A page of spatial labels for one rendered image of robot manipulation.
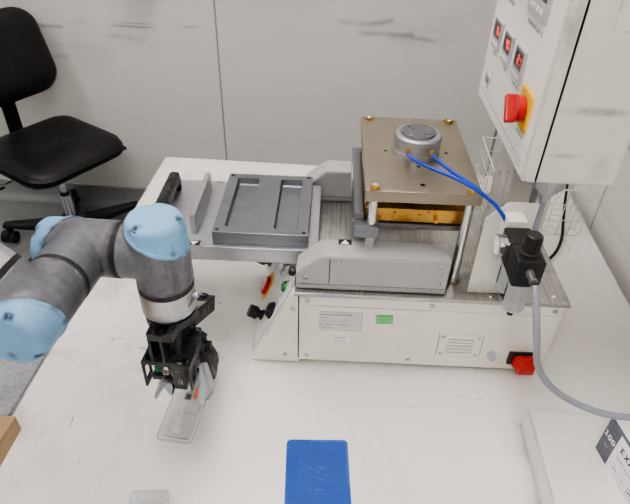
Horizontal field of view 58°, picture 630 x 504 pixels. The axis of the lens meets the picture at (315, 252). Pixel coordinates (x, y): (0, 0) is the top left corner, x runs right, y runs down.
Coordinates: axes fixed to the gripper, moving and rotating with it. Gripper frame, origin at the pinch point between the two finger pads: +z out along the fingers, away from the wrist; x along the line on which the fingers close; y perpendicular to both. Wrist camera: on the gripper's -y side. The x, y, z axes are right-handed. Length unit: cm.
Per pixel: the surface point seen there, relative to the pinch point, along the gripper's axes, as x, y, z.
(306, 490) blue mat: 20.8, 11.6, 6.2
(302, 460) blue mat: 19.5, 6.7, 6.3
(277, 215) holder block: 9.9, -27.5, -16.7
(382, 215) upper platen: 28.6, -20.9, -23.1
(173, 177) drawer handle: -11.1, -32.9, -19.6
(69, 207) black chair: -102, -135, 63
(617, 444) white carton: 65, 4, -4
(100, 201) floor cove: -106, -167, 81
